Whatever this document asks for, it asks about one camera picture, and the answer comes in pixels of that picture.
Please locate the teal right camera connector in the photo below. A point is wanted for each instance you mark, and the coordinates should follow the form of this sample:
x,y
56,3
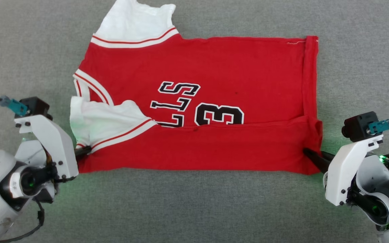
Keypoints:
x,y
382,126

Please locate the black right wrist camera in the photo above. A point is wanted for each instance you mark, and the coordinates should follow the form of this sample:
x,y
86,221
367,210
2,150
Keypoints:
x,y
358,126

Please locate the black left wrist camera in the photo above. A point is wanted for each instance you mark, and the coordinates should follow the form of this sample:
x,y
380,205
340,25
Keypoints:
x,y
37,106

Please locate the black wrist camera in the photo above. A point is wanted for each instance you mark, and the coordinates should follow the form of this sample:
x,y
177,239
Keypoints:
x,y
358,126
37,106

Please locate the teal camera connector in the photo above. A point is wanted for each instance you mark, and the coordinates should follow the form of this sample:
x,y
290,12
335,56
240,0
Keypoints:
x,y
15,106
382,126

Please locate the red and white basketball jersey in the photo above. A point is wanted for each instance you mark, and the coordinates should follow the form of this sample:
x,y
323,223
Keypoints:
x,y
214,60

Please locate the teal left camera connector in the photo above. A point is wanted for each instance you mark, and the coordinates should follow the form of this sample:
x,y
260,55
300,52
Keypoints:
x,y
15,106

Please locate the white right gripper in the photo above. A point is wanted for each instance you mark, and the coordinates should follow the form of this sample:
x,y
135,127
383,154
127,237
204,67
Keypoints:
x,y
341,172

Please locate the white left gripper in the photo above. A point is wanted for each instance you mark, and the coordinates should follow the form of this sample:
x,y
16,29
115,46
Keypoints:
x,y
56,148

